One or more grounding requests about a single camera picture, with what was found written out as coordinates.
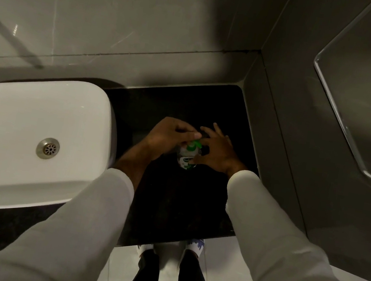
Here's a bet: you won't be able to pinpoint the metal sink drain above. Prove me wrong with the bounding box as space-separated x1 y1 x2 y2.
34 135 62 162

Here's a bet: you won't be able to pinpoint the person's white right shoe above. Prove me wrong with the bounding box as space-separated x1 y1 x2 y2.
180 236 207 266

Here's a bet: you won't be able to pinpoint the person's black trousers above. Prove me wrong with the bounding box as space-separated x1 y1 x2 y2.
116 240 227 281

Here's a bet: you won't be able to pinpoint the person's right hand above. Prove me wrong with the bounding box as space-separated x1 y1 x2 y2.
187 119 256 182

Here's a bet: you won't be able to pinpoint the person's right forearm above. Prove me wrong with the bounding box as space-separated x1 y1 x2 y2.
211 167 371 281

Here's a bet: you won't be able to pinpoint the person's white shoe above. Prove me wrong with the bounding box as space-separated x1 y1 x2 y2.
134 240 170 271
180 236 207 266

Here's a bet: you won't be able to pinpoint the person's left hand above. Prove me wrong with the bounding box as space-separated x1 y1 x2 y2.
141 114 206 170

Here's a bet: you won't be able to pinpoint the person's left forearm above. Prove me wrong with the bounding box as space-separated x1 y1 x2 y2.
0 120 157 281

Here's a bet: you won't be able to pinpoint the white ceramic sink basin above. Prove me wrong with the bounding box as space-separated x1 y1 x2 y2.
0 67 127 237

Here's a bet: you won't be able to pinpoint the soap bottle with green pump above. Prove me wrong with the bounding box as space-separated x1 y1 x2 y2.
174 136 205 173

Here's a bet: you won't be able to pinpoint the person's white left shoe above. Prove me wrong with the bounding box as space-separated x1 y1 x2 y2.
134 240 170 271

